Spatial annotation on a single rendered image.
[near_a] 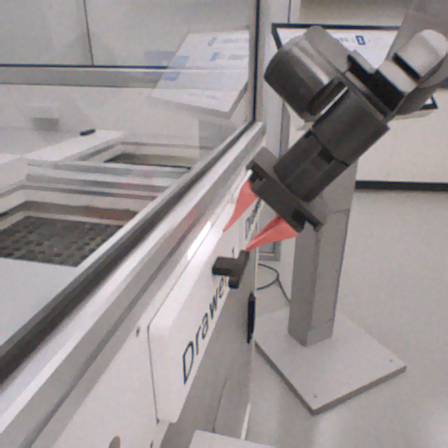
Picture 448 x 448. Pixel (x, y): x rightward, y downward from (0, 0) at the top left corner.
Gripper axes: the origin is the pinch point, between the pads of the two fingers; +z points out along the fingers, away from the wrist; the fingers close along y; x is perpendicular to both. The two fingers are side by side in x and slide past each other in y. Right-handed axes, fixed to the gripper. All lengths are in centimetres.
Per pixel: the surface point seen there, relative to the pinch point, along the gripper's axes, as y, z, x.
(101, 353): 4.2, -0.6, 24.8
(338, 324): -73, 54, -103
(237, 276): -2.1, 0.6, 6.4
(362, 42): 3, -27, -96
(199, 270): 1.5, 1.5, 8.8
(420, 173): -113, 2, -307
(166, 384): -2.3, 6.1, 18.1
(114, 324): 4.7, -0.3, 22.3
